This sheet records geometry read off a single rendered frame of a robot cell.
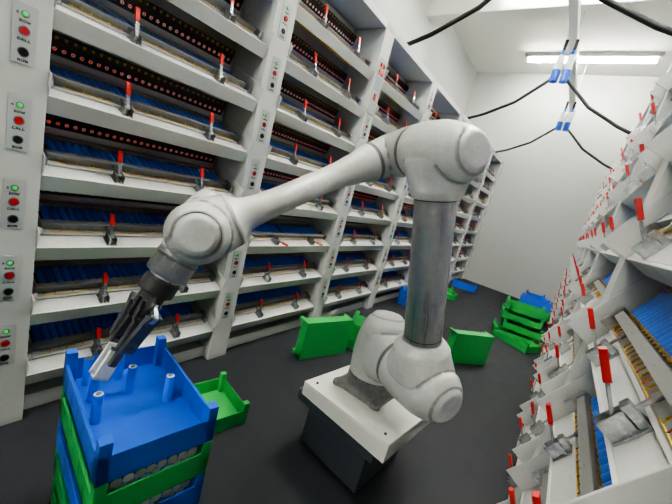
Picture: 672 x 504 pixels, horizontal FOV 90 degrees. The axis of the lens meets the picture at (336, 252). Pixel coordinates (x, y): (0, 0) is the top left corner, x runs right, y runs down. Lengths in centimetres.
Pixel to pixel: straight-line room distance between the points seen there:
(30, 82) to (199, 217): 64
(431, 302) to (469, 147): 37
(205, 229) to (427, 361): 62
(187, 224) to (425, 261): 53
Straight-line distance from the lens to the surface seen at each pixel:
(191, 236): 56
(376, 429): 106
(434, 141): 77
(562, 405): 94
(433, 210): 80
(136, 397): 91
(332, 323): 175
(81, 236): 123
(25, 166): 112
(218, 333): 160
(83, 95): 118
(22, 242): 116
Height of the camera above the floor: 88
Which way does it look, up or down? 11 degrees down
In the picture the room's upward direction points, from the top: 15 degrees clockwise
